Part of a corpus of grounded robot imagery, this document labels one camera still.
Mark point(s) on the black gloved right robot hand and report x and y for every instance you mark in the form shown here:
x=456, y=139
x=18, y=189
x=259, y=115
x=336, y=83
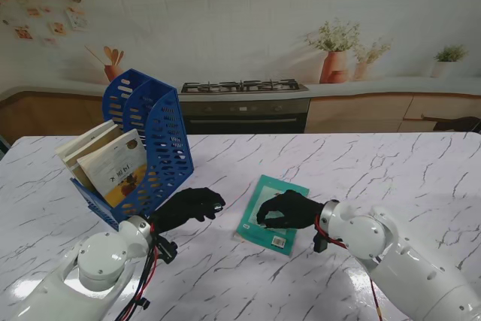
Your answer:
x=289, y=212

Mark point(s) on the white and blue cover book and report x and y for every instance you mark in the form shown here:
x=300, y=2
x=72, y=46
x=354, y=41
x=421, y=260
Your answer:
x=82, y=140

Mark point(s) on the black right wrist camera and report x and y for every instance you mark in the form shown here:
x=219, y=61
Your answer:
x=321, y=242

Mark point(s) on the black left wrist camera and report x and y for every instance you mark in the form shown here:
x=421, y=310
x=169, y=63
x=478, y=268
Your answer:
x=167, y=249

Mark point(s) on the blue perforated plastic file rack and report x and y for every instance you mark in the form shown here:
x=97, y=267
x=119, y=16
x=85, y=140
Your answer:
x=165, y=148

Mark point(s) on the tan kraft cover book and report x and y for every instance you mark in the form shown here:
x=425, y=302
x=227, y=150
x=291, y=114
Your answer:
x=75, y=165

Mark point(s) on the yellow and white cover book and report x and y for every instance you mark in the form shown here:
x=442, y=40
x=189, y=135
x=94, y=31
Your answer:
x=116, y=167

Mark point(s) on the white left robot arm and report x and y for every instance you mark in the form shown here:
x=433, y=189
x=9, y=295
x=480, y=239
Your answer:
x=82, y=272

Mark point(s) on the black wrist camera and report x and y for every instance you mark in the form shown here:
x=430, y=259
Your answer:
x=321, y=242
x=167, y=249

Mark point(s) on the teal cover book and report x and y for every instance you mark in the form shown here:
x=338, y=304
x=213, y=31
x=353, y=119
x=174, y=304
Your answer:
x=255, y=231

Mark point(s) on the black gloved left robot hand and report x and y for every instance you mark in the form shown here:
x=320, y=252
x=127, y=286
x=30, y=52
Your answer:
x=191, y=204

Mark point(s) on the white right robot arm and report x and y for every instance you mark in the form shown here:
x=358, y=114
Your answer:
x=394, y=261

